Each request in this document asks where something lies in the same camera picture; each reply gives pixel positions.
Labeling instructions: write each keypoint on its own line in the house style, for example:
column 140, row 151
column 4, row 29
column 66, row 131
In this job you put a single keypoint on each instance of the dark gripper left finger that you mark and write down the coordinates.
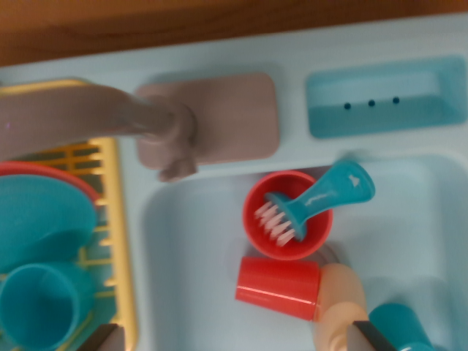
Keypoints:
column 111, row 340

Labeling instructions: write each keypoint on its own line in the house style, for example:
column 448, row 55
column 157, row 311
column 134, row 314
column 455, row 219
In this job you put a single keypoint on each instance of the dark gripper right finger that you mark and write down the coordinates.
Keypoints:
column 363, row 340

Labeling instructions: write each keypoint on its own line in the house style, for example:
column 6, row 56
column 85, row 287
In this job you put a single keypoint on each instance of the beige detergent bottle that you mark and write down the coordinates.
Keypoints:
column 336, row 303

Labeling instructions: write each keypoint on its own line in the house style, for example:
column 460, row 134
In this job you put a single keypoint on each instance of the light blue toy sink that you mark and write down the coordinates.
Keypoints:
column 183, row 256

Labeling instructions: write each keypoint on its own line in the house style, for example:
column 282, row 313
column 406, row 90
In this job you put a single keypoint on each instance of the teal tumbler cup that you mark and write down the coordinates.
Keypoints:
column 398, row 325

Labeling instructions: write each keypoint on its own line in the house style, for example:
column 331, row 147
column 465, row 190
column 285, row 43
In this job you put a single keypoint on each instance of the red tumbler cup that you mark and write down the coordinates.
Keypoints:
column 274, row 285

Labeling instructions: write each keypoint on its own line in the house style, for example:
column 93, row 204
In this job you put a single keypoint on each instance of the red bowl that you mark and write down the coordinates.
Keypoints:
column 263, row 241

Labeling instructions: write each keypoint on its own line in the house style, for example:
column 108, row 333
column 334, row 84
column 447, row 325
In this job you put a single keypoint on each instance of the large teal oval plate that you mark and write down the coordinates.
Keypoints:
column 36, row 219

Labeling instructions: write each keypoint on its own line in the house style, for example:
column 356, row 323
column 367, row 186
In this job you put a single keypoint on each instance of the teal dish brush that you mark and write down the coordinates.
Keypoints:
column 329, row 194

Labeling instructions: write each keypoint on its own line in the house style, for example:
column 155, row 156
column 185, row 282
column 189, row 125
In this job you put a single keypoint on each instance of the yellow dish rack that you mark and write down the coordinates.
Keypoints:
column 109, row 153

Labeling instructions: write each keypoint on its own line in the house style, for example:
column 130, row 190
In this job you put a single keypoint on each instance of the red plate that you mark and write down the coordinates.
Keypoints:
column 36, row 168

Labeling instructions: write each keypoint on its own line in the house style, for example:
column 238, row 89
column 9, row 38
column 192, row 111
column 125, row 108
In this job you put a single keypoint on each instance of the grey toy faucet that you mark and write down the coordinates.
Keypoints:
column 219, row 117

